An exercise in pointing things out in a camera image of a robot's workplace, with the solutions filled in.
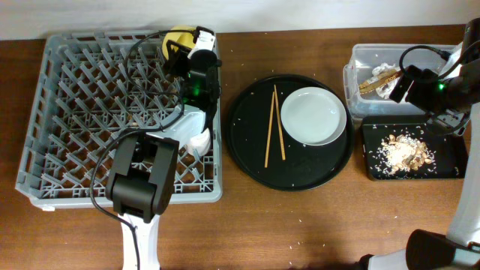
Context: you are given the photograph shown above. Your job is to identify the wooden chopstick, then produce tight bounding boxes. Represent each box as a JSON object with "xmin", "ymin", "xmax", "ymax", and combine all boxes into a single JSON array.
[
  {"xmin": 264, "ymin": 92, "xmax": 275, "ymax": 168},
  {"xmin": 274, "ymin": 85, "xmax": 286, "ymax": 161}
]

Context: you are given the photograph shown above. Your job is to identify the yellow bowl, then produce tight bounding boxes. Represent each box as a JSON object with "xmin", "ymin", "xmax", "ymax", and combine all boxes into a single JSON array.
[{"xmin": 162, "ymin": 25, "xmax": 196, "ymax": 60}]

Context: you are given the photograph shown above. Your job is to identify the grey plastic dishwasher rack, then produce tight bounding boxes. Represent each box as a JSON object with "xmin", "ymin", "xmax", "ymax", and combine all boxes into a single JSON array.
[{"xmin": 15, "ymin": 29, "xmax": 223, "ymax": 211}]

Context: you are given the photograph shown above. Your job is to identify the pink plastic cup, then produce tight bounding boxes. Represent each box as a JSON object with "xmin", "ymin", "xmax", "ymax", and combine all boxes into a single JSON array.
[{"xmin": 185, "ymin": 128, "xmax": 212, "ymax": 156}]

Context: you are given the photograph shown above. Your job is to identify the white round plate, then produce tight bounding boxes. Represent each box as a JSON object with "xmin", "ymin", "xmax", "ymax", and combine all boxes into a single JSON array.
[{"xmin": 280, "ymin": 87, "xmax": 347, "ymax": 146}]

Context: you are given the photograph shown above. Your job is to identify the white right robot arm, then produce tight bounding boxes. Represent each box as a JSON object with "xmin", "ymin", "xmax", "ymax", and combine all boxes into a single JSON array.
[{"xmin": 355, "ymin": 19, "xmax": 479, "ymax": 270}]

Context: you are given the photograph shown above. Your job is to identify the round black tray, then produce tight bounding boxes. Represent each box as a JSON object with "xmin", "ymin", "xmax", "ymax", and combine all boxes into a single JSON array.
[{"xmin": 224, "ymin": 74, "xmax": 354, "ymax": 191}]

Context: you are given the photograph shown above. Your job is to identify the clear plastic bin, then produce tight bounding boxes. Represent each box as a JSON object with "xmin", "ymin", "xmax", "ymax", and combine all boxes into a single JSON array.
[{"xmin": 342, "ymin": 43, "xmax": 470, "ymax": 121}]

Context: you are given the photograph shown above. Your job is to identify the brown printed wrapper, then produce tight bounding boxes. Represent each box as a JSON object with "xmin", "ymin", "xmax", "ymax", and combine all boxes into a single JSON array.
[{"xmin": 358, "ymin": 67, "xmax": 402, "ymax": 95}]

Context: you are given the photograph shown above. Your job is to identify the black rectangular tray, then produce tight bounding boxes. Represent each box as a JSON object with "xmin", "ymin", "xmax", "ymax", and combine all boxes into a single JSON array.
[{"xmin": 360, "ymin": 115, "xmax": 468, "ymax": 181}]

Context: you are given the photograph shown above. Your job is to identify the rice and peanut shell scraps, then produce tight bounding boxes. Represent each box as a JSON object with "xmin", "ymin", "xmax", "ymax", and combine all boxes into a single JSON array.
[{"xmin": 367, "ymin": 130, "xmax": 437, "ymax": 180}]

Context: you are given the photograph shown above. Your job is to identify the crumpled white paper napkin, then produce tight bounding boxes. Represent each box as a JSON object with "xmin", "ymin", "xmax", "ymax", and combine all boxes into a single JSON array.
[{"xmin": 372, "ymin": 63, "xmax": 401, "ymax": 100}]

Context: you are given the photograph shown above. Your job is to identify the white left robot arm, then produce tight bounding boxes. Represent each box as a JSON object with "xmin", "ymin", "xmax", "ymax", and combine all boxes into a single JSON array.
[{"xmin": 91, "ymin": 39, "xmax": 221, "ymax": 269}]

